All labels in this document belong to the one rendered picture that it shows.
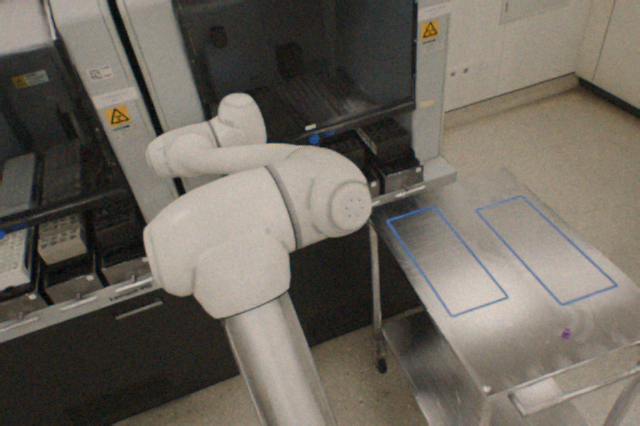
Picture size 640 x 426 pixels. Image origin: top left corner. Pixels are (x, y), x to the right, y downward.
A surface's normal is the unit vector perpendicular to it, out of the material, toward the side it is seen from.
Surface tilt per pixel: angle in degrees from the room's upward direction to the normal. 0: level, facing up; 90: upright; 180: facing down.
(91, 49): 90
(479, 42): 90
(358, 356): 0
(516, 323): 0
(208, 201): 14
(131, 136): 90
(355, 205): 71
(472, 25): 90
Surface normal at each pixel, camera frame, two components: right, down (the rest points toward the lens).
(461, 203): -0.12, -0.75
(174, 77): 0.33, 0.59
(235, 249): 0.19, 0.00
